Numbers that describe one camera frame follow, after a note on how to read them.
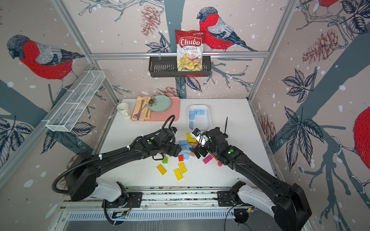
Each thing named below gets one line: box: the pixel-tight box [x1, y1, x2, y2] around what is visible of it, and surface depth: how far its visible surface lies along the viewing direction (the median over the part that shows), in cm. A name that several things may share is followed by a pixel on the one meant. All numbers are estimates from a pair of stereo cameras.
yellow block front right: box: [178, 162, 187, 174], surface depth 87 cm
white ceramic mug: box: [116, 102, 131, 118], surface depth 106 cm
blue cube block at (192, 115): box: [190, 110, 196, 121], surface depth 109 cm
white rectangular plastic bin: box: [187, 104, 212, 131], surface depth 110 cm
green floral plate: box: [147, 94, 172, 113], surface depth 121 cm
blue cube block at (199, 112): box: [193, 109, 206, 116], surface depth 112 cm
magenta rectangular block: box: [202, 154, 213, 165], surface depth 89 cm
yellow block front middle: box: [173, 167, 184, 181], surface depth 84 cm
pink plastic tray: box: [130, 96, 181, 122], surface depth 114 cm
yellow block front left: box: [156, 164, 167, 176], surface depth 85 cm
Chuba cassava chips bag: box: [175, 29, 205, 72], surface depth 87 cm
